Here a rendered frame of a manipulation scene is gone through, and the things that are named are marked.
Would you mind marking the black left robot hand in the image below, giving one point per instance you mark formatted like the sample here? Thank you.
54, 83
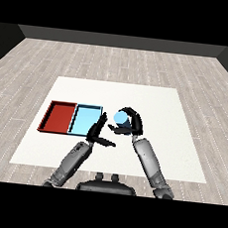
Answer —
95, 131

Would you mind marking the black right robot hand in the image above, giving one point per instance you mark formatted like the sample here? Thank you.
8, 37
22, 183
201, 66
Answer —
134, 123

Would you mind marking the light blue shallow open box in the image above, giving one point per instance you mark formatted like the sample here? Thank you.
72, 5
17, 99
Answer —
85, 119

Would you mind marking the red shallow open box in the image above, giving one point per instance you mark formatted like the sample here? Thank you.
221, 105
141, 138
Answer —
60, 116

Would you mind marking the dark grey robot body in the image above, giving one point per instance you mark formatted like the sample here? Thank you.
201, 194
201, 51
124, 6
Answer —
106, 186

